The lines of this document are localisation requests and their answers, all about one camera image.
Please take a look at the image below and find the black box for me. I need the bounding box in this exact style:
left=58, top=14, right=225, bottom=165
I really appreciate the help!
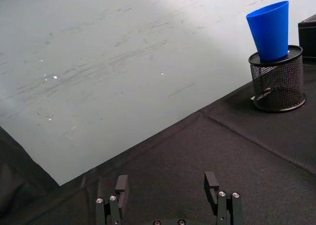
left=298, top=13, right=316, bottom=59

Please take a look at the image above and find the black mesh pen holder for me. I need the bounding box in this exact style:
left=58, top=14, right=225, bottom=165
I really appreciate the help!
left=248, top=45, right=307, bottom=113

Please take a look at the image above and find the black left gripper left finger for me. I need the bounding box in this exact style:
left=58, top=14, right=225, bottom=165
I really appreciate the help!
left=95, top=174, right=129, bottom=225

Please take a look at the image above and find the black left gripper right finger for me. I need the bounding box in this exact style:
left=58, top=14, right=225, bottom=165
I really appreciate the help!
left=203, top=171, right=244, bottom=225

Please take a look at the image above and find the black table cloth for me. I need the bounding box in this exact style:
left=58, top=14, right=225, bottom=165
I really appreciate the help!
left=0, top=58, right=316, bottom=225

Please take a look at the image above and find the blue plastic cup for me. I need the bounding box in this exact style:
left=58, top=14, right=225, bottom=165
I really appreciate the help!
left=245, top=0, right=290, bottom=62

